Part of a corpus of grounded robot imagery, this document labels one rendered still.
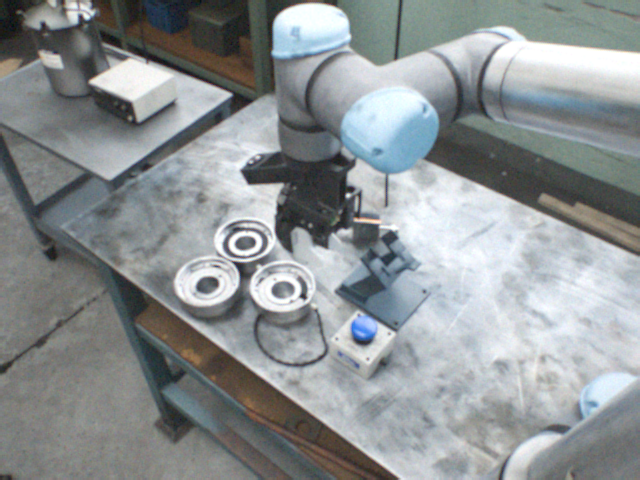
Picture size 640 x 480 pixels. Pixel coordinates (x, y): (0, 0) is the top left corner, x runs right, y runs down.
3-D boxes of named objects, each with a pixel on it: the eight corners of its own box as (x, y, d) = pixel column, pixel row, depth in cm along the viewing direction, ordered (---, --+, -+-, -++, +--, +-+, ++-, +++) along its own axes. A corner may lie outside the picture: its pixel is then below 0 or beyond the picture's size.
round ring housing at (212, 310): (228, 327, 92) (225, 311, 89) (168, 314, 94) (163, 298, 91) (249, 278, 99) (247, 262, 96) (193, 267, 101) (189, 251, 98)
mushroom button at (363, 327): (343, 345, 87) (344, 326, 83) (359, 328, 89) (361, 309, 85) (365, 360, 85) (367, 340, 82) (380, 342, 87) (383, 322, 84)
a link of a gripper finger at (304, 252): (317, 293, 78) (317, 245, 72) (284, 272, 81) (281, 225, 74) (331, 279, 80) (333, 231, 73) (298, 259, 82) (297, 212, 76)
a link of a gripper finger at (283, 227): (284, 260, 76) (282, 210, 70) (276, 254, 76) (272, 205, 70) (307, 239, 78) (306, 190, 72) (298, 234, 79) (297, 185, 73)
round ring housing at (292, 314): (240, 311, 94) (237, 296, 91) (272, 268, 101) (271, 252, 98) (296, 336, 91) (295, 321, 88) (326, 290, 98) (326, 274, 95)
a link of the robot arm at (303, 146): (262, 116, 62) (309, 85, 67) (265, 150, 66) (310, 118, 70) (316, 142, 59) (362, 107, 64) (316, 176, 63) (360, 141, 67)
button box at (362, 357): (329, 356, 88) (329, 338, 85) (356, 326, 92) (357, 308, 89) (372, 385, 85) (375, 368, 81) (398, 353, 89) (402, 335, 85)
